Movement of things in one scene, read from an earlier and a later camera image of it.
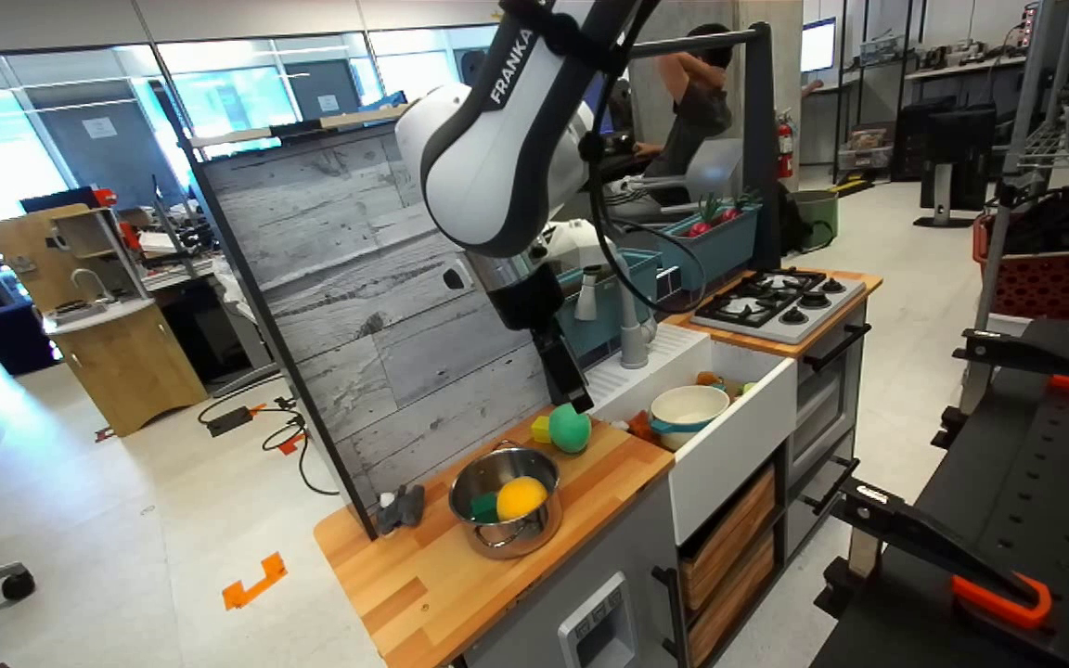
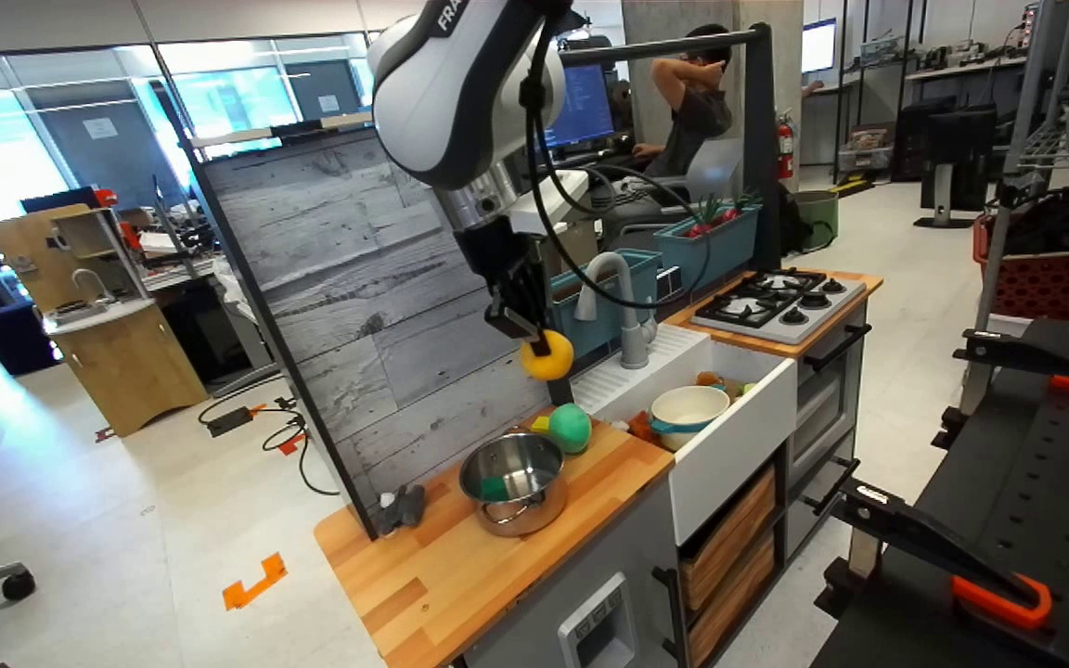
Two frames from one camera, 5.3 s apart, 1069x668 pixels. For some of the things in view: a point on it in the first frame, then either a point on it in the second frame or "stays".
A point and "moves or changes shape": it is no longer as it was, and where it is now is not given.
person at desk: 696,87 stays
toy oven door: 829,430 stays
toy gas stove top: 785,310 stays
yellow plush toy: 519,498 moves or changes shape
